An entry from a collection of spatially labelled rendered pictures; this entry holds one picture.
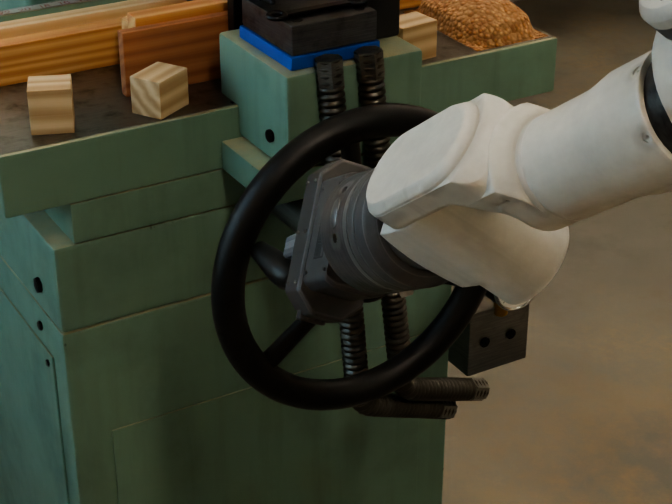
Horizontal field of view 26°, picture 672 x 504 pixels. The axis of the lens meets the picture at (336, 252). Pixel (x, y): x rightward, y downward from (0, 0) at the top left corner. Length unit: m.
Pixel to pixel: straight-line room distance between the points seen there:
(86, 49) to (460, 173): 0.68
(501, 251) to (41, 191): 0.52
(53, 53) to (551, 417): 1.34
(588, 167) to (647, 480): 1.63
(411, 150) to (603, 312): 1.96
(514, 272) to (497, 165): 0.10
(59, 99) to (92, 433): 0.34
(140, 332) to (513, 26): 0.49
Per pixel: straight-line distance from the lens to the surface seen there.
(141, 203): 1.35
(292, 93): 1.26
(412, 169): 0.87
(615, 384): 2.62
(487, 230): 0.90
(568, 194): 0.81
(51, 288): 1.37
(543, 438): 2.46
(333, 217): 0.99
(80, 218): 1.33
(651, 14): 0.73
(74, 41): 1.44
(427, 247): 0.91
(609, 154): 0.77
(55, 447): 1.50
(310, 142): 1.18
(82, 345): 1.39
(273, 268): 1.15
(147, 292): 1.39
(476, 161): 0.84
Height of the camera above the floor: 1.42
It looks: 28 degrees down
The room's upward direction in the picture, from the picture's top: straight up
